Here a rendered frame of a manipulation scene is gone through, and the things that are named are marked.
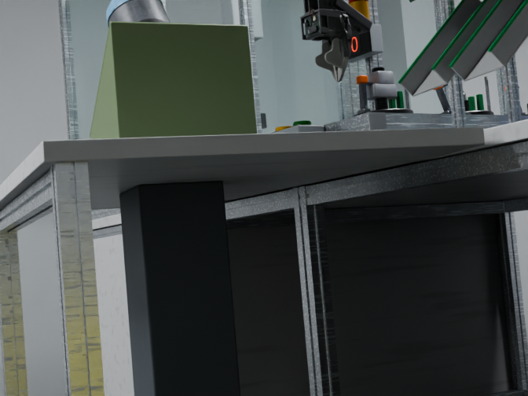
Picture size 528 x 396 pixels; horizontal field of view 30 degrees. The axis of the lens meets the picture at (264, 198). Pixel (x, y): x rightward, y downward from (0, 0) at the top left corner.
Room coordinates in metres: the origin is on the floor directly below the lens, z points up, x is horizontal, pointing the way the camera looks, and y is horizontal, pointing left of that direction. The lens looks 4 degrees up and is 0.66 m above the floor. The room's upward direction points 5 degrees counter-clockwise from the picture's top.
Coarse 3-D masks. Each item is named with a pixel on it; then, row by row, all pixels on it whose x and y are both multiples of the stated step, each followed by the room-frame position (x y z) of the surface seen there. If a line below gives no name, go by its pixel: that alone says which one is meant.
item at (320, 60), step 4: (324, 44) 2.16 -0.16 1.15; (328, 44) 2.17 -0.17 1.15; (324, 48) 2.16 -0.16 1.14; (328, 48) 2.17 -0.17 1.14; (324, 52) 2.16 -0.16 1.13; (320, 56) 2.15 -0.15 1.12; (316, 60) 2.15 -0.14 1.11; (320, 60) 2.15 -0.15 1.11; (324, 60) 2.16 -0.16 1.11; (320, 64) 2.15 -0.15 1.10; (324, 64) 2.16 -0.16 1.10; (328, 64) 2.16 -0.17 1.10; (328, 68) 2.16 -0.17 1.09; (332, 68) 2.17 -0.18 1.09; (336, 68) 2.16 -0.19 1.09; (332, 72) 2.17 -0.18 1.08; (336, 72) 2.16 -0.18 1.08; (336, 76) 2.16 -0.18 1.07; (336, 80) 2.16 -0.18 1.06
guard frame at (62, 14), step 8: (64, 0) 3.21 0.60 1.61; (440, 0) 3.45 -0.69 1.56; (64, 8) 3.21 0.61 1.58; (440, 8) 3.45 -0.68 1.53; (64, 16) 3.21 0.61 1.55; (440, 16) 3.45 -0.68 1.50; (64, 24) 3.21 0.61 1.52; (440, 24) 3.46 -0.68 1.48; (64, 32) 3.21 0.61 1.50; (64, 40) 3.21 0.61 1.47; (64, 48) 3.21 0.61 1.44; (64, 56) 3.21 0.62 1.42; (64, 64) 3.22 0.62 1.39; (64, 72) 3.22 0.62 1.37; (64, 80) 3.22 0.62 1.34; (64, 88) 3.23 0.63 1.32; (448, 88) 3.45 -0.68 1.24; (448, 96) 3.45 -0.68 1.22; (72, 104) 3.22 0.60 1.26; (72, 112) 3.21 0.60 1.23; (72, 120) 3.21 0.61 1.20; (72, 128) 3.21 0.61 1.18; (72, 136) 3.21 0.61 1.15; (96, 216) 3.07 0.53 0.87; (104, 216) 3.02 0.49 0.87
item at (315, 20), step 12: (312, 0) 2.13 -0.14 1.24; (324, 0) 2.13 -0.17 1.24; (312, 12) 2.11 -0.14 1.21; (324, 12) 2.10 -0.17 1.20; (336, 12) 2.12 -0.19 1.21; (312, 24) 2.12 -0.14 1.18; (324, 24) 2.10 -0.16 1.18; (336, 24) 2.12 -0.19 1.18; (312, 36) 2.13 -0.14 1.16; (324, 36) 2.15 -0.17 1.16; (336, 36) 2.15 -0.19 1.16
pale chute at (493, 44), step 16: (512, 0) 1.93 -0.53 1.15; (496, 16) 1.91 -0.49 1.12; (512, 16) 1.78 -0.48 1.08; (480, 32) 1.89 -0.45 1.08; (496, 32) 1.91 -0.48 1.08; (512, 32) 1.77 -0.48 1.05; (464, 48) 1.88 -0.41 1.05; (480, 48) 1.89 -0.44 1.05; (496, 48) 1.75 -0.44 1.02; (512, 48) 1.77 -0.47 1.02; (464, 64) 1.88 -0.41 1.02; (480, 64) 1.86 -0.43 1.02; (496, 64) 1.79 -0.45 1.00; (464, 80) 1.87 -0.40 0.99
